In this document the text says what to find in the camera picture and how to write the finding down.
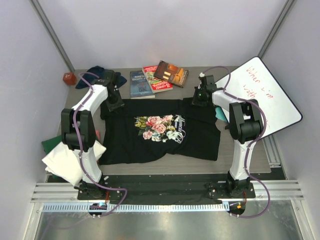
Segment pink t shirt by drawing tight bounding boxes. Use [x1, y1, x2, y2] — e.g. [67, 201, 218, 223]
[95, 130, 101, 140]

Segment teal cutting mat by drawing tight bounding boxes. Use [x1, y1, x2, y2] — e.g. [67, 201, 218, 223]
[215, 106, 228, 122]

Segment navy blue t shirt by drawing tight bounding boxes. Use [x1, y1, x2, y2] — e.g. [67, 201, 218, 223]
[82, 65, 127, 88]

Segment black t shirt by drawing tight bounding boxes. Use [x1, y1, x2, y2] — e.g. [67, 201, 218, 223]
[99, 98, 221, 165]

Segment red cover book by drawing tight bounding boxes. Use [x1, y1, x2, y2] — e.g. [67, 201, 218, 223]
[142, 65, 173, 94]

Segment white folded t shirt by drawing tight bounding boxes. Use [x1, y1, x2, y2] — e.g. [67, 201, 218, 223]
[42, 141, 106, 186]

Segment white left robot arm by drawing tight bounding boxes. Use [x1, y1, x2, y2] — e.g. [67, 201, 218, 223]
[61, 70, 124, 200]

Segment blue 1984 paperback book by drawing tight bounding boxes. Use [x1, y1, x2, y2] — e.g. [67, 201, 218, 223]
[130, 70, 155, 99]

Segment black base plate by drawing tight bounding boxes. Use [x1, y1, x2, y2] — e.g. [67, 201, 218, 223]
[47, 174, 286, 202]

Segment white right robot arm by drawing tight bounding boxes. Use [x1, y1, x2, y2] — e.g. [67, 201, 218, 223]
[192, 73, 267, 198]

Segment green t shirt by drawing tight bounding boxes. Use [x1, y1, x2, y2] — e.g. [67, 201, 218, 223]
[41, 135, 62, 154]

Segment small red cube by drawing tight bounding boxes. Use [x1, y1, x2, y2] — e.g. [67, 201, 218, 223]
[62, 72, 77, 86]

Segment aluminium frame rail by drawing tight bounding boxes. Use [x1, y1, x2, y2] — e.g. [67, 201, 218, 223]
[262, 135, 282, 168]

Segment white perforated cable rail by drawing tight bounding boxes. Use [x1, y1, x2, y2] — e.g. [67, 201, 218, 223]
[42, 202, 230, 213]

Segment dark cover paperback book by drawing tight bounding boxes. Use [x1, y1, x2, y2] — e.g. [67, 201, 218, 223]
[153, 60, 189, 88]

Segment white dry-erase board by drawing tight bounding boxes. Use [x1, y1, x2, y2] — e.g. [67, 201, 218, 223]
[216, 56, 303, 138]

